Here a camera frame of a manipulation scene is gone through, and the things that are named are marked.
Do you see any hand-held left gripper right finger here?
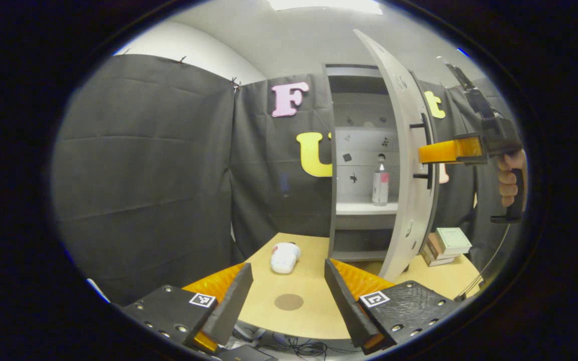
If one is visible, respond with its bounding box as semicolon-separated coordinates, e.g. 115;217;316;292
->
323;258;463;355

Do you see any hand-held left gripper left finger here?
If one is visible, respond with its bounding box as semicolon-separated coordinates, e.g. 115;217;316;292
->
121;262;254;354

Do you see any black cabinet door handle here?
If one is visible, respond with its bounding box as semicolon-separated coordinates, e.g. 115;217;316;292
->
409;113;434;190

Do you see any round brown coaster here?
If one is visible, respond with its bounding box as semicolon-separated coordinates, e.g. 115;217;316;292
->
274;293;305;311

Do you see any beige cabinet door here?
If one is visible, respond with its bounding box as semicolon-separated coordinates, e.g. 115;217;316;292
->
353;29;443;282

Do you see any clear bottle with pink label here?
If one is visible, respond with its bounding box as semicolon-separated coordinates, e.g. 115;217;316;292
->
372;153;390;206

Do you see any dark grey cabinet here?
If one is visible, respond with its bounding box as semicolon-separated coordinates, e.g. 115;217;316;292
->
322;63;440;264

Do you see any crumpled white cloth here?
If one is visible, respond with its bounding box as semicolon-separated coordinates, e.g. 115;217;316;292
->
270;242;302;274

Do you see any brown book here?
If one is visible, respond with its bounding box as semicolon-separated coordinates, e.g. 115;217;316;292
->
421;232;458;267

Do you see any black backdrop cloth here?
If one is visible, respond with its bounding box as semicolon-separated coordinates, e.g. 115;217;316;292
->
51;53;520;306

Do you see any ceiling light panel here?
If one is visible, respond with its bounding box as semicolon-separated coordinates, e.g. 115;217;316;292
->
268;0;384;16

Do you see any tangle of black cables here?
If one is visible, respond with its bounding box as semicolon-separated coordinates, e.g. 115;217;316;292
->
234;326;357;360

